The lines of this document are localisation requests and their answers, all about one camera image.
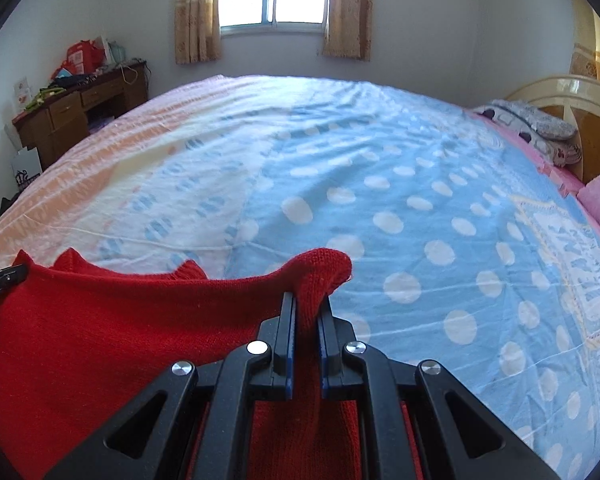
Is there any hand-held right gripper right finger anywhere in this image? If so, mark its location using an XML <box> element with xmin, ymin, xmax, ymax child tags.
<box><xmin>317</xmin><ymin>296</ymin><xmax>563</xmax><ymax>480</ymax></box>

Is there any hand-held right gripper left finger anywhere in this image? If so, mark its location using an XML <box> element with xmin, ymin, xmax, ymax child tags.
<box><xmin>42</xmin><ymin>292</ymin><xmax>298</xmax><ymax>480</ymax></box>

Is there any red gift box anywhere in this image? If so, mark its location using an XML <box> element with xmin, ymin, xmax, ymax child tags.
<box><xmin>60</xmin><ymin>40</ymin><xmax>103</xmax><ymax>77</ymax></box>

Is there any yellow curtain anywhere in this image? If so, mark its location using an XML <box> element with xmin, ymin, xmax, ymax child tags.
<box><xmin>570</xmin><ymin>0</ymin><xmax>600</xmax><ymax>88</ymax></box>

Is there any bed with polka-dot sheet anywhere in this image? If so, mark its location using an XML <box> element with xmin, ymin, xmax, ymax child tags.
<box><xmin>0</xmin><ymin>75</ymin><xmax>600</xmax><ymax>480</ymax></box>

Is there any green cloth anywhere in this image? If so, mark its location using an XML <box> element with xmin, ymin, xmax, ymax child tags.
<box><xmin>24</xmin><ymin>86</ymin><xmax>63</xmax><ymax>111</ymax></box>

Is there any brown wooden desk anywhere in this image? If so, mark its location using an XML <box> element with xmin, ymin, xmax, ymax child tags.
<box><xmin>12</xmin><ymin>60</ymin><xmax>148</xmax><ymax>171</ymax></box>

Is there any beige patterned curtain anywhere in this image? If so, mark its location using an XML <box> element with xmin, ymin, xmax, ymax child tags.
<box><xmin>322</xmin><ymin>0</ymin><xmax>373</xmax><ymax>61</ymax></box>
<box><xmin>174</xmin><ymin>0</ymin><xmax>222</xmax><ymax>65</ymax></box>

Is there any dark cloth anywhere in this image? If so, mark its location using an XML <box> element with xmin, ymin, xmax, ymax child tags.
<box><xmin>50</xmin><ymin>74</ymin><xmax>93</xmax><ymax>89</ymax></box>

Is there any red knitted sweater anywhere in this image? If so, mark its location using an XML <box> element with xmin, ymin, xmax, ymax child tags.
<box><xmin>0</xmin><ymin>247</ymin><xmax>423</xmax><ymax>480</ymax></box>

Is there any cream wooden bed headboard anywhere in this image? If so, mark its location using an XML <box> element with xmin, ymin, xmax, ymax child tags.
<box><xmin>505</xmin><ymin>75</ymin><xmax>600</xmax><ymax>186</ymax></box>

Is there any white printed card box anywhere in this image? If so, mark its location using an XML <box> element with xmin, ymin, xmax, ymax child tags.
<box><xmin>12</xmin><ymin>76</ymin><xmax>33</xmax><ymax>113</ymax></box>

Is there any patterned grey pillow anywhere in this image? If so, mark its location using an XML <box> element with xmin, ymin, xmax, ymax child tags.
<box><xmin>472</xmin><ymin>99</ymin><xmax>583</xmax><ymax>167</ymax></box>

